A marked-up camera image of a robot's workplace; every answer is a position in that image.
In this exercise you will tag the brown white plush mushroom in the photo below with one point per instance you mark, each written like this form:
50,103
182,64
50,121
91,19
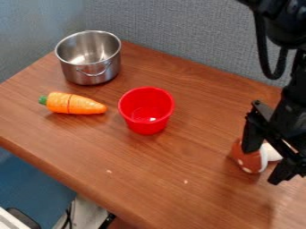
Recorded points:
254,162

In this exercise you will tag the red plastic bowl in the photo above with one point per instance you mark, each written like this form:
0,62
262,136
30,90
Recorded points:
146,108

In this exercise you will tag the stainless steel pot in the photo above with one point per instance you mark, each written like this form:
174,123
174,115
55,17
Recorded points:
90,57

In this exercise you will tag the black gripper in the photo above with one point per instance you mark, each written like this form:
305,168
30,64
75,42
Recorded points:
282,127

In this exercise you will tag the black white object corner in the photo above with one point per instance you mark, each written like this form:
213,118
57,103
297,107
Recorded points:
12,219

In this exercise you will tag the white table leg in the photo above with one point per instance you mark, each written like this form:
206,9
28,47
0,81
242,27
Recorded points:
87,214

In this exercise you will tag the orange toy carrot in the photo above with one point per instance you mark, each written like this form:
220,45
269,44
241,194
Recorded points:
66,103

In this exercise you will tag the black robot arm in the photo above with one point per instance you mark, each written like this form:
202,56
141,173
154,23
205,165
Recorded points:
280,32

